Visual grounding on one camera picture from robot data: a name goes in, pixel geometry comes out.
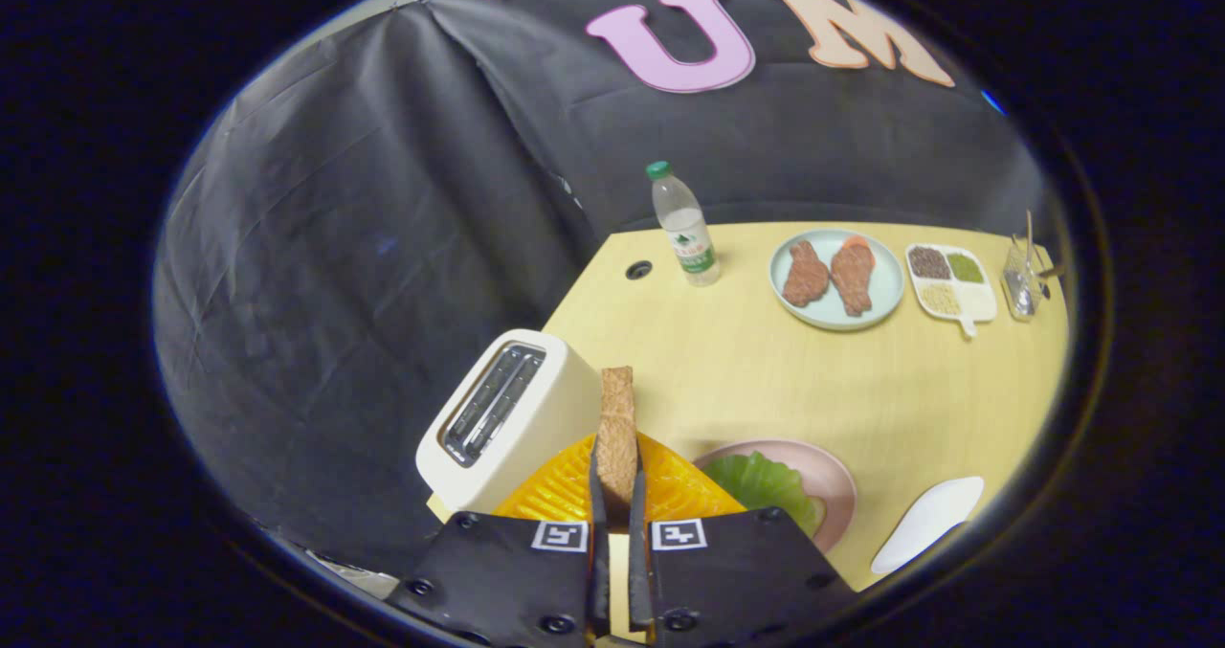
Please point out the white plate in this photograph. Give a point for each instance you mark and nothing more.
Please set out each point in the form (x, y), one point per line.
(928, 524)

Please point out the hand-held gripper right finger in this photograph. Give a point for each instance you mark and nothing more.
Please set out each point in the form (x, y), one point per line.
(737, 581)

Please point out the plain bread slice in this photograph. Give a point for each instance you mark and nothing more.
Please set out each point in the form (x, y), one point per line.
(617, 428)

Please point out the brown meat piece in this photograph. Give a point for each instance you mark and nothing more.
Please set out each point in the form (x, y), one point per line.
(806, 275)
(854, 279)

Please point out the pale green oval plate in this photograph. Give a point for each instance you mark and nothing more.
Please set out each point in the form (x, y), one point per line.
(885, 279)

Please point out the black backdrop cloth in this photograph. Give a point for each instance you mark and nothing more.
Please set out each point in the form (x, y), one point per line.
(383, 198)

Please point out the white divided condiment dish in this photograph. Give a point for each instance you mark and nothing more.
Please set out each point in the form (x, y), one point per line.
(976, 299)

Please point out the white toaster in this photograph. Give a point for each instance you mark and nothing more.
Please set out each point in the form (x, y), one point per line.
(536, 409)

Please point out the pink round plate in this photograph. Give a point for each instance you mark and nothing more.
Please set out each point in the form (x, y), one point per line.
(833, 480)

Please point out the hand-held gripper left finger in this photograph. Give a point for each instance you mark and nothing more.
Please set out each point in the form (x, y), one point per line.
(507, 581)

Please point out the orange carrot slice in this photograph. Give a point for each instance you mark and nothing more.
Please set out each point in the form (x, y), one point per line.
(857, 241)

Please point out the clear glass cup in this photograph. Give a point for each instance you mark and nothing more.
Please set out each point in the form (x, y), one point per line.
(1020, 284)

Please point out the green lettuce leaf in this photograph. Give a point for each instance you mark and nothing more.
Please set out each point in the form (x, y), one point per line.
(761, 485)

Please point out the clear water bottle green cap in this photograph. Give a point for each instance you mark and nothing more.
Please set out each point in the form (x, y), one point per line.
(687, 232)

